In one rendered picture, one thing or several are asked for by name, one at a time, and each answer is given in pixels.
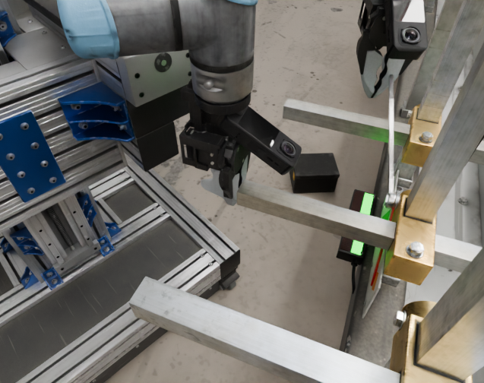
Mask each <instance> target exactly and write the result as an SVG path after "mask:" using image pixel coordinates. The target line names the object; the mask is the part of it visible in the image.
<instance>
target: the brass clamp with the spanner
mask: <svg viewBox="0 0 484 383"><path fill-rule="evenodd" d="M411 190H412V189H410V190H406V191H403V192H402V193H401V194H400V200H399V203H398V205H397V209H396V210H395V211H394V215H393V218H392V222H395V223H396V229H395V234H394V240H393V242H392V243H391V246H390V248H389V249H388V250H387V254H386V259H385V263H384V274H385V275H388V276H391V277H395V278H397V279H400V280H404V281H406V282H409V283H414V284H416V285H419V286H420V285H421V284H422V282H423V281H424V279H425V278H426V277H427V276H428V274H429V272H430V271H431V270H432V269H433V267H434V258H435V232H436V218H437V214H436V215H435V217H434V219H433V220H432V222H431V223H429V222H425V221H423V220H418V219H415V218H412V217H407V216H405V212H406V200H407V198H408V196H409V194H410V192H411ZM415 241H417V242H419V243H421V244H423V247H424V249H425V251H424V252H423V256H422V257H421V258H413V257H411V256H409V255H408V254H407V252H406V247H407V246H408V245H410V243H412V242H415Z"/></svg>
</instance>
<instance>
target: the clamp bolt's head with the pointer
mask: <svg viewBox="0 0 484 383"><path fill-rule="evenodd" d="M388 197H389V194H387V195H386V197H385V200H384V206H386V204H387V202H388ZM399 200H400V195H397V199H396V201H395V204H394V207H393V209H392V210H391V215H390V218H389V221H392V218H393V215H394V211H395V210H396V209H397V205H398V203H399ZM382 252H383V249H382V248H381V249H380V252H379V255H378V260H377V263H376V265H375V270H374V274H373V276H372V282H371V286H372V285H373V283H374V280H375V276H376V274H377V270H378V266H379V263H380V260H381V255H382Z"/></svg>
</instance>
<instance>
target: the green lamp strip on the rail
mask: <svg viewBox="0 0 484 383"><path fill-rule="evenodd" d="M372 196H374V195H371V194H368V193H365V196H364V199H363V203H362V208H361V211H360V213H363V214H368V215H369V214H370V210H371V206H372V200H373V197H372ZM362 246H363V243H362V242H358V241H355V240H353V247H352V250H351V252H352V253H355V254H357V255H361V253H360V252H361V251H362Z"/></svg>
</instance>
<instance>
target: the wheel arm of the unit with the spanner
mask: <svg viewBox="0 0 484 383"><path fill-rule="evenodd" d="M237 204H238V205H240V206H243V207H247V208H251V209H253V210H257V211H260V212H263V213H266V214H270V215H273V216H275V217H280V218H283V219H285V220H290V221H293V222H296V223H300V224H302V225H306V226H310V227H313V228H316V229H319V230H323V231H325V232H328V233H333V234H335V235H338V236H342V237H345V238H348V239H352V240H355V241H358V242H362V243H365V244H368V245H372V246H375V247H378V248H382V249H385V250H388V249H389V248H390V246H391V243H392V242H393V240H394V234H395V229H396V223H395V222H392V221H389V220H384V219H381V218H378V217H373V216H370V215H368V214H363V213H360V212H357V211H354V210H349V209H346V208H343V207H338V206H336V205H332V204H328V203H325V202H322V201H317V200H315V199H311V198H307V197H304V196H301V195H296V194H293V193H290V192H287V191H282V190H279V189H276V188H271V187H269V186H266V185H261V184H258V183H255V182H250V181H248V180H243V181H242V184H241V185H240V187H239V189H238V191H237ZM481 249H482V247H479V246H477V245H472V244H469V243H466V242H461V241H458V240H456V239H451V238H448V237H445V236H440V235H437V234H435V258H434V265H438V266H440V267H445V268H447V269H450V270H453V271H457V272H460V273H462V272H463V271H464V269H465V268H466V267H467V266H468V264H469V263H470V262H471V261H472V260H473V259H474V258H475V257H476V255H477V254H478V253H479V251H480V250H481Z"/></svg>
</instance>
